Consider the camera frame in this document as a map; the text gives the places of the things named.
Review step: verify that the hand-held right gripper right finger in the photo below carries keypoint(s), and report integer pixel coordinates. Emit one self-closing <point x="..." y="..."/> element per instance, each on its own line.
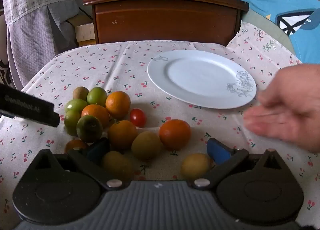
<point x="218" y="151"/>

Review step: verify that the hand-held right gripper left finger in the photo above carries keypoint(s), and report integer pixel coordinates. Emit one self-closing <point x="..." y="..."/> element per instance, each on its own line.
<point x="98" y="150"/>

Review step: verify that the brown kiwi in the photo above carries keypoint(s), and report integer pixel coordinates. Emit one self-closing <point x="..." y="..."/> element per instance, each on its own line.
<point x="80" y="93"/>
<point x="196" y="166"/>
<point x="117" y="163"/>
<point x="147" y="145"/>

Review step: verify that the spotted green jujube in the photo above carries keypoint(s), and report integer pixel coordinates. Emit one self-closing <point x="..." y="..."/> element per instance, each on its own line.
<point x="89" y="128"/>

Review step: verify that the white plate with grey print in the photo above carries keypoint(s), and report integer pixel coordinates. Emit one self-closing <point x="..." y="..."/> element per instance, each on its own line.
<point x="200" y="77"/>

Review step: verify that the person's right hand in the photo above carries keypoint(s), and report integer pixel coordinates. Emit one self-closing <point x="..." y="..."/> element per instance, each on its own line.
<point x="295" y="110"/>

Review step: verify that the lavender cloth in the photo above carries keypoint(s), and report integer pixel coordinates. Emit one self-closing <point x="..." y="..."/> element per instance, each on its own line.
<point x="32" y="45"/>

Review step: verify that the cherry print tablecloth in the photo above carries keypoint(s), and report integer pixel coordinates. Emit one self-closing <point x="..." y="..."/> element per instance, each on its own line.
<point x="112" y="70"/>

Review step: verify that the white and yellow cardboard box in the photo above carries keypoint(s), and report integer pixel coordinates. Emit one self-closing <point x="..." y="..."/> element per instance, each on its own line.
<point x="85" y="32"/>

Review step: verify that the brown cardboard box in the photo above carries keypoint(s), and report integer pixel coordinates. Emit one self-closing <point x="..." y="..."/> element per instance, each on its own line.
<point x="77" y="19"/>

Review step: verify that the grey-green bedding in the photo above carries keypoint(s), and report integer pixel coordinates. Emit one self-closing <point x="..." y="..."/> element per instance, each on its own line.
<point x="257" y="20"/>

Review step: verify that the brown wooden cabinet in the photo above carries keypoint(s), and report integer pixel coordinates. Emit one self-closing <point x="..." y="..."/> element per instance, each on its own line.
<point x="165" y="20"/>

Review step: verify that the blue printed pillow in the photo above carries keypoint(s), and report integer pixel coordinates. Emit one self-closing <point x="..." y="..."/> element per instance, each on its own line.
<point x="275" y="2"/>

